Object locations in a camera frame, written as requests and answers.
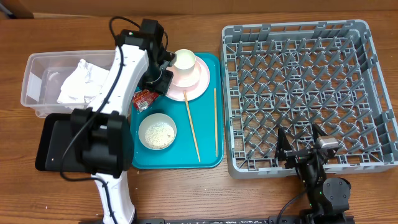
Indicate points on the red snack wrapper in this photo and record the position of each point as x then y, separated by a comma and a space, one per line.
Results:
143, 99

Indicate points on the black plastic tray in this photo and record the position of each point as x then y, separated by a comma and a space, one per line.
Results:
55, 138

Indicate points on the teal serving tray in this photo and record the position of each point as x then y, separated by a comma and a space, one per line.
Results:
181, 154

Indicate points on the white cup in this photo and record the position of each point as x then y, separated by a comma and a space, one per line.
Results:
185, 62

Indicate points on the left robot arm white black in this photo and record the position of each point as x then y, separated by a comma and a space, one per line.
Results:
101, 134

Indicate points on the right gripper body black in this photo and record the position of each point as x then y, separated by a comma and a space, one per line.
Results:
296, 158

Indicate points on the large pink plate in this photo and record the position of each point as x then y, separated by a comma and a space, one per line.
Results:
176, 93

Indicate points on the pile of rice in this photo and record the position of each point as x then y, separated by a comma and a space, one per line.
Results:
159, 135

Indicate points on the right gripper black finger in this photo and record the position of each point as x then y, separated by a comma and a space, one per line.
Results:
317, 132
283, 145

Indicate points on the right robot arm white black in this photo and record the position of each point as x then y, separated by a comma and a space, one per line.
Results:
328, 197

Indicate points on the grey bowl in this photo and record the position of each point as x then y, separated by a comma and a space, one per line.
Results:
153, 119

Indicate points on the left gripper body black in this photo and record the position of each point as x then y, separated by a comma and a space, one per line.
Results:
156, 78

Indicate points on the grey dishwasher rack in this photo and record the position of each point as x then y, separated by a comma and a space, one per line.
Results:
293, 75

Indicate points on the white napkin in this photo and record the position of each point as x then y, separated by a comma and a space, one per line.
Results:
82, 86

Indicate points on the small pink saucer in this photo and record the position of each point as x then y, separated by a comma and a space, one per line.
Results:
185, 78

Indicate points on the clear plastic waste bin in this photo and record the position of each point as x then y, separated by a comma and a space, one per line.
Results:
46, 72

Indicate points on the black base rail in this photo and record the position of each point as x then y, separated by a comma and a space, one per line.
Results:
269, 220

